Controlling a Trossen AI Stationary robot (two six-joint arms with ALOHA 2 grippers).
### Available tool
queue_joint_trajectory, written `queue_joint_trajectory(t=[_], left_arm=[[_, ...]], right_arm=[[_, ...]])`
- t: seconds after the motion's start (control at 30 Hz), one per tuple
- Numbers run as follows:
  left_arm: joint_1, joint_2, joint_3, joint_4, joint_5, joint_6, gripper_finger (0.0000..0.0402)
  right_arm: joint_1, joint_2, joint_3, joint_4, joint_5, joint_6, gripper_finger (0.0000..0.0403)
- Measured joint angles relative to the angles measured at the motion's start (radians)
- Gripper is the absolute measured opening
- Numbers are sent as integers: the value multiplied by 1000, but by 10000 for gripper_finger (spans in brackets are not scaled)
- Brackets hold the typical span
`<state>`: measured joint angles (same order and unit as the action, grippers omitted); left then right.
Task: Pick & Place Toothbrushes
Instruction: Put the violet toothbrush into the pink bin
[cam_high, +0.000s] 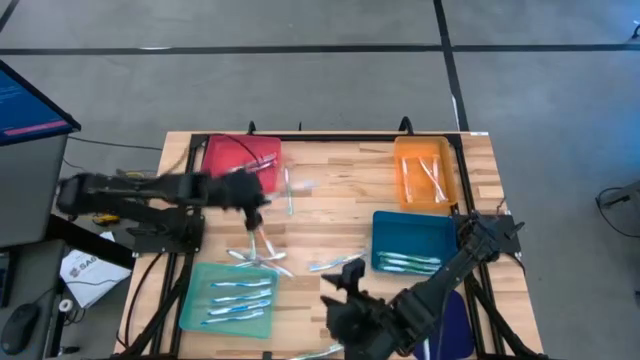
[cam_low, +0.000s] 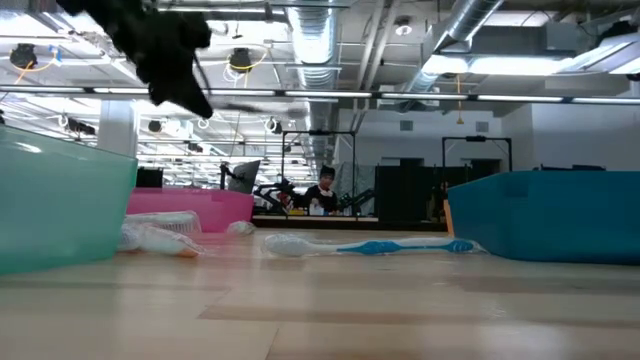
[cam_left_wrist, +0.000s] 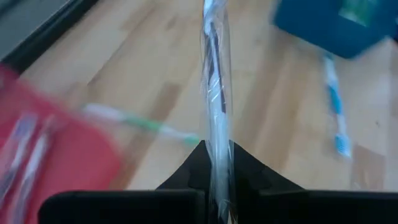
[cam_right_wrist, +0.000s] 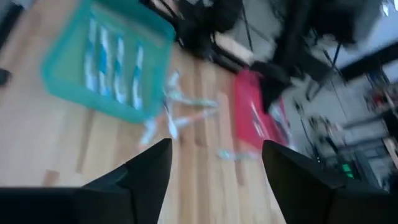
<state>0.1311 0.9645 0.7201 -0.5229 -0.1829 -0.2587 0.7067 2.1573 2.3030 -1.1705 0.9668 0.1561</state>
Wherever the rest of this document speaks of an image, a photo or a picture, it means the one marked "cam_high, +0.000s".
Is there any orange toothbrush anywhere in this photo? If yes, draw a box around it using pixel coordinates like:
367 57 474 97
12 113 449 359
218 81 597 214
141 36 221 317
418 156 448 203
258 227 278 257
401 157 414 204
432 153 443 204

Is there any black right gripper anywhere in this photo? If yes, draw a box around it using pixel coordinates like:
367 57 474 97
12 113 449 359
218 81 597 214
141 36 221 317
319 257 402 358

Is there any navy blue flat tray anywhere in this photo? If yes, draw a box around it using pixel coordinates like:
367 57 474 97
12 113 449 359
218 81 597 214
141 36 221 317
412 288 475 360

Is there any black computer mouse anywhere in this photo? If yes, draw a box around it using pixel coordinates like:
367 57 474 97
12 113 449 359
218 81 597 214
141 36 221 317
0 302 41 356

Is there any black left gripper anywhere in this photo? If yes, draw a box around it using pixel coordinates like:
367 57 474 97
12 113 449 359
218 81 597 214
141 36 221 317
207 168 274 231

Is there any orange translucent plastic bin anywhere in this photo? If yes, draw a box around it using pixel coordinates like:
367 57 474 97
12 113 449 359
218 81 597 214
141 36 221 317
393 135 459 211

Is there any blue screen monitor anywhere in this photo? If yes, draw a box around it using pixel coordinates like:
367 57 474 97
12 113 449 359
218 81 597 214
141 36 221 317
0 59 82 147

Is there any red translucent plastic bin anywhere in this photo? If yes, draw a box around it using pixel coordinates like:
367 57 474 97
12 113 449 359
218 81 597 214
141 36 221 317
200 133 282 195

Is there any blue toothbrush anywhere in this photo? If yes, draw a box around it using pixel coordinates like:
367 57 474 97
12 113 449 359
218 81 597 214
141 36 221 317
207 299 272 316
308 252 367 273
209 278 273 289
200 308 266 326
212 288 274 304

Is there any grey stand foot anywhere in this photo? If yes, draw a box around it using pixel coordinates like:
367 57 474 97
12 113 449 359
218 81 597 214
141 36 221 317
597 179 640 209

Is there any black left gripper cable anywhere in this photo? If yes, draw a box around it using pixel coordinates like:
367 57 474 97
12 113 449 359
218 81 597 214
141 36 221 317
214 132 264 166

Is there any black desk crossbar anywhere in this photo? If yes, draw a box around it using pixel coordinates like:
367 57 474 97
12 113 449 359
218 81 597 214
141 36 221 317
45 214 137 271

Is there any white printed paper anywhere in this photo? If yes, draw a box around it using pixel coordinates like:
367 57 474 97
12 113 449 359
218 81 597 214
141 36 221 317
59 231 133 309

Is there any black floor cable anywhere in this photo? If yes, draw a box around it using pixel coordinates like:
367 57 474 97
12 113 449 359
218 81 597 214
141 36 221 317
66 134 165 151
593 187 640 251

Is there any teal blue plastic bin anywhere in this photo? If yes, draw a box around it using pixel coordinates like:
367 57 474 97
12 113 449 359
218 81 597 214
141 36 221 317
370 209 459 277

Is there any yellow cable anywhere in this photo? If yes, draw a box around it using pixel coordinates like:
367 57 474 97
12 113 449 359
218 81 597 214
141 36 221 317
92 170 151 226

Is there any thick black cable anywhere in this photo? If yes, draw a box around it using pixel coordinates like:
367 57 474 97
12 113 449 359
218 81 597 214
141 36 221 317
122 249 166 351

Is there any green translucent plastic bin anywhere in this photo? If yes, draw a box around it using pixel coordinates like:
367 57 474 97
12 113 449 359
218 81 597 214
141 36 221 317
178 262 279 340

